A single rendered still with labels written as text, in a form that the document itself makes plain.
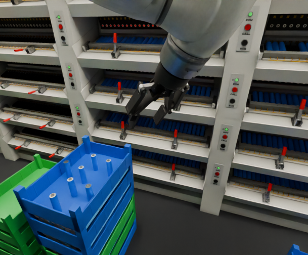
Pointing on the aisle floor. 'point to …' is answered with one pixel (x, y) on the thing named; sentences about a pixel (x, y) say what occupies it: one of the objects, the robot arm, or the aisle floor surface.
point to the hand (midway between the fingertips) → (146, 118)
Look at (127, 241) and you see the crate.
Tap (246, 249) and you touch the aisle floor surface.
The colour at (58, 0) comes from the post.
